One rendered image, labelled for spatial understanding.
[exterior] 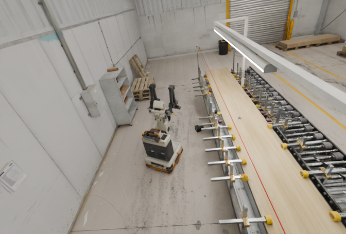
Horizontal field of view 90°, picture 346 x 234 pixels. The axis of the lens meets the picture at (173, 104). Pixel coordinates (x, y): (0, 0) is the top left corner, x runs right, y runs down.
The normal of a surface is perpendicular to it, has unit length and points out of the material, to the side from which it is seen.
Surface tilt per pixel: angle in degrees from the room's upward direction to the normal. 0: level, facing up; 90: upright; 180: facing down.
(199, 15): 90
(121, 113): 90
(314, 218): 0
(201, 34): 90
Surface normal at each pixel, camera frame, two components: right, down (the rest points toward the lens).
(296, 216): -0.15, -0.84
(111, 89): -0.01, 0.53
